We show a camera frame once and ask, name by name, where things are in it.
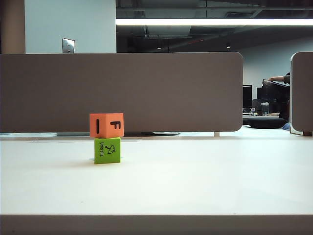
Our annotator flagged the small black monitor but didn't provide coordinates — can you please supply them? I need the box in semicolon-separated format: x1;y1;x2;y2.
243;84;253;109

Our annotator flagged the black round cushion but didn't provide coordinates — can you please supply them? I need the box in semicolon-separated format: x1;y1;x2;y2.
247;117;287;129

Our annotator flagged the grey oval monitor base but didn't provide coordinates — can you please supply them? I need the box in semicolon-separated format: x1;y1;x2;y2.
141;131;181;136

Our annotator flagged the background person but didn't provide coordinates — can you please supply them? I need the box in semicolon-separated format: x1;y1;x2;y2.
268;71;291;87

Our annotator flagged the large grey desk partition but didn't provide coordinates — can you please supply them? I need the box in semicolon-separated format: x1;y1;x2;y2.
0;51;244;133

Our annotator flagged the large tilted black monitor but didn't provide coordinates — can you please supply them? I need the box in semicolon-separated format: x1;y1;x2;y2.
256;79;291;120

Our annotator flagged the orange foam letter block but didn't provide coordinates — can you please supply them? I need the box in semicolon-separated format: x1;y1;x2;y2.
89;113;125;138

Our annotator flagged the long ceiling light strip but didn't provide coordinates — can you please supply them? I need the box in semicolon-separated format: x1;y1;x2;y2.
115;18;313;26

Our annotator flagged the green foam umbrella block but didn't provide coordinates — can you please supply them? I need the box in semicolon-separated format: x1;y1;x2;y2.
93;137;122;165

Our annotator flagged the grey partition with white edge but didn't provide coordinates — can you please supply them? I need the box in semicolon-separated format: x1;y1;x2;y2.
290;51;313;136

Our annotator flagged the metal wall switch plate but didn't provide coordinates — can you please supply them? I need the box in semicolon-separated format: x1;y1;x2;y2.
61;37;76;54

